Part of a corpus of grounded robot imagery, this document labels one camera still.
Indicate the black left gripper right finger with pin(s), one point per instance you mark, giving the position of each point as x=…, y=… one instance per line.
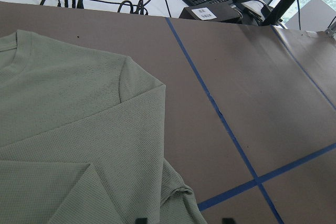
x=228, y=221

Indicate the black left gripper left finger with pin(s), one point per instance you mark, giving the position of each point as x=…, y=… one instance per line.
x=141, y=221

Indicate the olive green long-sleeve shirt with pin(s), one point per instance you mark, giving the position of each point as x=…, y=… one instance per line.
x=82, y=138

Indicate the black labelled box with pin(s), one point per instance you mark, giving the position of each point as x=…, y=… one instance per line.
x=217, y=12

